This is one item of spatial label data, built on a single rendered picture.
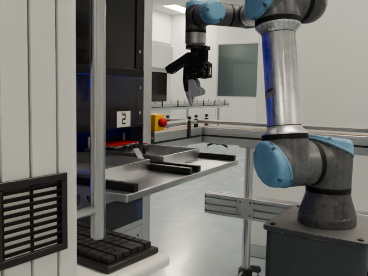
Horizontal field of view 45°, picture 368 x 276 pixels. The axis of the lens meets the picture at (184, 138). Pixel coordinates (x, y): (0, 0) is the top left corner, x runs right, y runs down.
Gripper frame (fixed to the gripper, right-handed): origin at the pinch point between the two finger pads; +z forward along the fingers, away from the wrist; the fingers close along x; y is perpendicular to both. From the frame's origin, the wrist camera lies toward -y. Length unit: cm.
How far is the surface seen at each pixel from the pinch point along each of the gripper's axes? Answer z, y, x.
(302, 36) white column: -40, 5, 143
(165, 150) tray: 19.5, -13.7, 5.7
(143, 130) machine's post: 12.1, -24.7, 7.1
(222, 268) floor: 109, -34, 113
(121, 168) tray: 18.8, 0.8, -42.6
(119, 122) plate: 8.4, -24.6, -9.4
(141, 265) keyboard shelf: 29, 31, -78
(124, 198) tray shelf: 22, 14, -59
